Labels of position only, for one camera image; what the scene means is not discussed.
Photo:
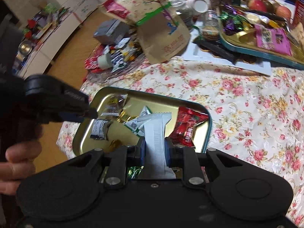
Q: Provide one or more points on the green and white snack packet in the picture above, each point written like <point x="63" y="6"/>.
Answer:
<point x="136" y="123"/>

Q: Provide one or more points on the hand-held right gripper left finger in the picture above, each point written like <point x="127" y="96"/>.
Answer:
<point x="142" y="152"/>

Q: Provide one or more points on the purple foil candy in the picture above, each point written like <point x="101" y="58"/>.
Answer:
<point x="231" y="27"/>

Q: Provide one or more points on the black pen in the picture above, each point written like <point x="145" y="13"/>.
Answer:
<point x="261" y="13"/>

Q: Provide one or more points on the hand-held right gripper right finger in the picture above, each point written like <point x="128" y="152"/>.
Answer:
<point x="168" y="152"/>

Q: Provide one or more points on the gold foil coin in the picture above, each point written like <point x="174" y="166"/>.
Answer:
<point x="249" y="60"/>

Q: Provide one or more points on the white cabinet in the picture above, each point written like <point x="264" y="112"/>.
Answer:
<point x="47" y="42"/>

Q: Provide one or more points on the clear brown snack packet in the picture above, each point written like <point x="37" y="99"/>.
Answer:
<point x="114" y="104"/>

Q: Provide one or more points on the pink snack packet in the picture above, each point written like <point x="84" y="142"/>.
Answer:
<point x="273" y="40"/>

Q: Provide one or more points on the glass jar with dark contents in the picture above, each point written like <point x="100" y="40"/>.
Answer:
<point x="182" y="11"/>

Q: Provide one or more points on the long grey snack packet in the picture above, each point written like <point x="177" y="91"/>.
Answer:
<point x="154" y="133"/>

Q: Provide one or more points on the floral tablecloth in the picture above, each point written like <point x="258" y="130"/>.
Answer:
<point x="237" y="114"/>

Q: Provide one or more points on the person's left hand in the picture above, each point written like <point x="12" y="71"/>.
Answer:
<point x="21" y="161"/>

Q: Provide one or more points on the roll of tape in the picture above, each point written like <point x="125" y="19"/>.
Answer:
<point x="105" y="61"/>

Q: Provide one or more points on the red patterned packet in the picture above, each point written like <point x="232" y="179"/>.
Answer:
<point x="92" y="63"/>

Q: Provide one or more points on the dark blue snack packet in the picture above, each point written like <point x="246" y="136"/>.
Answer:
<point x="101" y="128"/>

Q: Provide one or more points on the green foil candy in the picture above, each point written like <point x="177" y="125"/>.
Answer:
<point x="134" y="172"/>
<point x="225" y="16"/>

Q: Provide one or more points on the small glass jar of cookies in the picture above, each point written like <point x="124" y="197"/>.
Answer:
<point x="210" y="26"/>

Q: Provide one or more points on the white rectangular tray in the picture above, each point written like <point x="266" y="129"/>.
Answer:
<point x="256" y="68"/>

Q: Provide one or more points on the red snack packet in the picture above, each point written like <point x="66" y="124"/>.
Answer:
<point x="190" y="125"/>

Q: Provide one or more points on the red and yellow apple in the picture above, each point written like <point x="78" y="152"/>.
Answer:
<point x="283" y="11"/>

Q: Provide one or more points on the gold candy wrapper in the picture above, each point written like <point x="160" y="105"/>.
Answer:
<point x="125" y="116"/>

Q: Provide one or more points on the black plastic tray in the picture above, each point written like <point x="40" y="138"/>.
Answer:
<point x="216" y="49"/>

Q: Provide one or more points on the red can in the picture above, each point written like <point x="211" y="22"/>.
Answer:
<point x="298" y="9"/>

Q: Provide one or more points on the pile of small sachets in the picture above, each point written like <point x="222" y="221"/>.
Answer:
<point x="123" y="54"/>

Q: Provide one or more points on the beige snack packet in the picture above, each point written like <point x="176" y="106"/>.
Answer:
<point x="298" y="33"/>

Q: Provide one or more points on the gold tin tray with candies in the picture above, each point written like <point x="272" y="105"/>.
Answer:
<point x="247" y="45"/>

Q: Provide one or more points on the metal bowl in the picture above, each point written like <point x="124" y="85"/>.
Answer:
<point x="23" y="48"/>

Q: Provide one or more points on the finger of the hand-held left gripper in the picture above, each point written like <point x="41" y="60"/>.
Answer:
<point x="71" y="117"/>
<point x="76" y="101"/>

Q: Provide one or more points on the grey cardboard box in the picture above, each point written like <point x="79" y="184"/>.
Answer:
<point x="111" y="30"/>

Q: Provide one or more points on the white plastic cup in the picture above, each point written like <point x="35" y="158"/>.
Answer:
<point x="199" y="6"/>

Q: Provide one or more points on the kraft paper bag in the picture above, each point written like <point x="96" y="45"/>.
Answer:
<point x="163" y="38"/>

